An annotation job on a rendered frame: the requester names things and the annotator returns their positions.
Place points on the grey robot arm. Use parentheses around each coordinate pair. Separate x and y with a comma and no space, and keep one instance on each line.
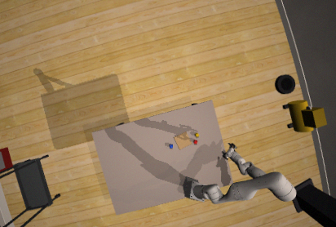
(245,190)

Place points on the tan square mat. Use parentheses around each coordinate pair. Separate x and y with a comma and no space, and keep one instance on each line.
(182,140)

